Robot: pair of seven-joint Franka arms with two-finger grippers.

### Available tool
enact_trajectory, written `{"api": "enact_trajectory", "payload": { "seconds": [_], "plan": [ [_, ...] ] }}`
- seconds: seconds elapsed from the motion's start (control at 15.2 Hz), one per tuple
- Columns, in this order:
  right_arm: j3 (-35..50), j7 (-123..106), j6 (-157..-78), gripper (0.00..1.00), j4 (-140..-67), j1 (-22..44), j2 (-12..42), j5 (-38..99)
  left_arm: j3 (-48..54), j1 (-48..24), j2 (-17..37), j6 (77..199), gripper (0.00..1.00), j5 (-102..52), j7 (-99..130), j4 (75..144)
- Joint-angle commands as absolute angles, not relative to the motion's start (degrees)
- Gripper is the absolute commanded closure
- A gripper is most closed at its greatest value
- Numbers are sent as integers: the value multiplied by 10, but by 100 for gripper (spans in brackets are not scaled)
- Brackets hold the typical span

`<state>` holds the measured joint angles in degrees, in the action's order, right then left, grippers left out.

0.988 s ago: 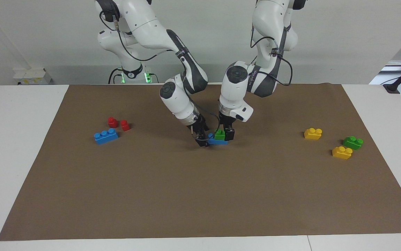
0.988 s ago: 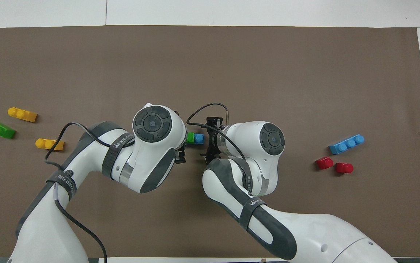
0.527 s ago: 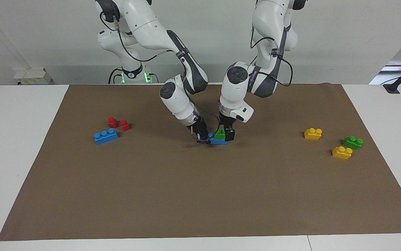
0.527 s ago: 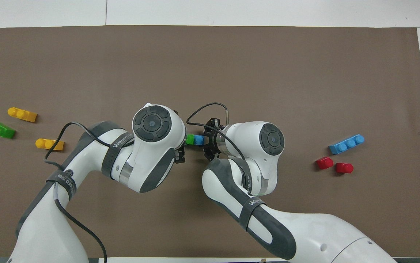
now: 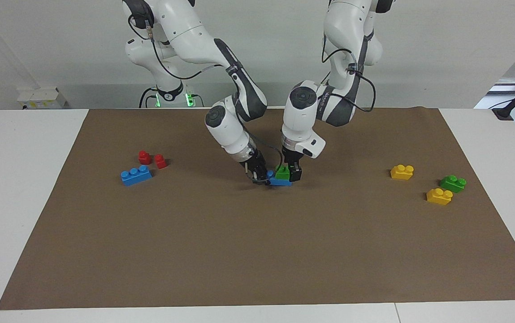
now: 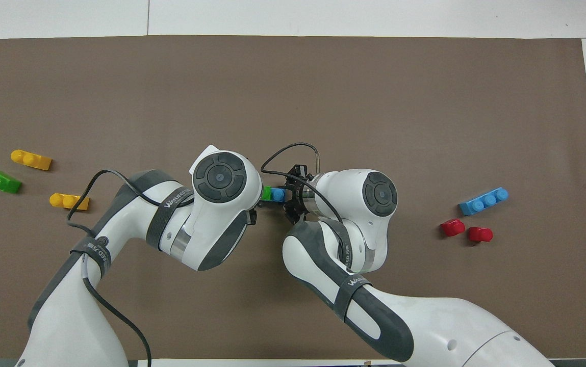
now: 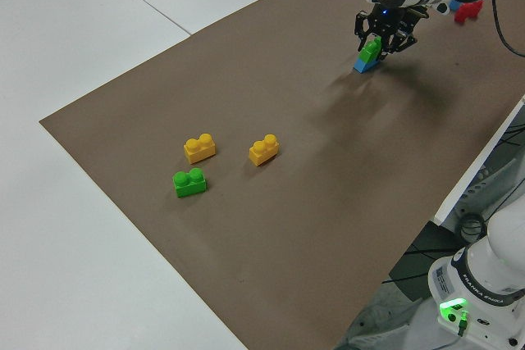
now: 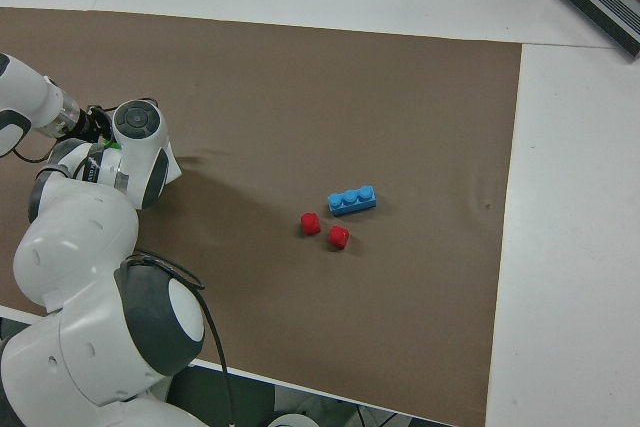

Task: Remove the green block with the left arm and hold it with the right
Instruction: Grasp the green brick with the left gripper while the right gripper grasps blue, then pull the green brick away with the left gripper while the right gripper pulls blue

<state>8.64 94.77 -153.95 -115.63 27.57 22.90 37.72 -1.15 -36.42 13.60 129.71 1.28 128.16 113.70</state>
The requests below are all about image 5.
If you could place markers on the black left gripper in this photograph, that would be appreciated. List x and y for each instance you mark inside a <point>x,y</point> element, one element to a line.
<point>291,158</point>

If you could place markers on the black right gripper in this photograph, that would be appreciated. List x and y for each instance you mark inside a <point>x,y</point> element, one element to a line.
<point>253,163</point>

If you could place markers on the green two-stud block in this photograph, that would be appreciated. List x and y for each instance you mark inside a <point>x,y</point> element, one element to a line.
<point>453,184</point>
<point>283,172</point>

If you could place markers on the blue three-stud block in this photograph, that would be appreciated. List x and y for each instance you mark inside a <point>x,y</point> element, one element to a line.
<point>136,176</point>
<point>279,181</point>

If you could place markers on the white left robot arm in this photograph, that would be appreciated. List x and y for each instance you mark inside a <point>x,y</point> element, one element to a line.
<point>302,112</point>

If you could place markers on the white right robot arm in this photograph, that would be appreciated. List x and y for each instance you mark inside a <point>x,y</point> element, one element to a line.
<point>185,31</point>

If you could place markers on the red single-stud block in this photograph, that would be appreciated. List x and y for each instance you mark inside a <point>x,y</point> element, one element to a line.
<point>161,162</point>
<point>144,157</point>

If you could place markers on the yellow two-stud block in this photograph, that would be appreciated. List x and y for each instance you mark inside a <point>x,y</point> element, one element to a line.
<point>439,196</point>
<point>402,172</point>

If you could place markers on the brown table mat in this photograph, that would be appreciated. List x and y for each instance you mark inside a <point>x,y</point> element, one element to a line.
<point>257,242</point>

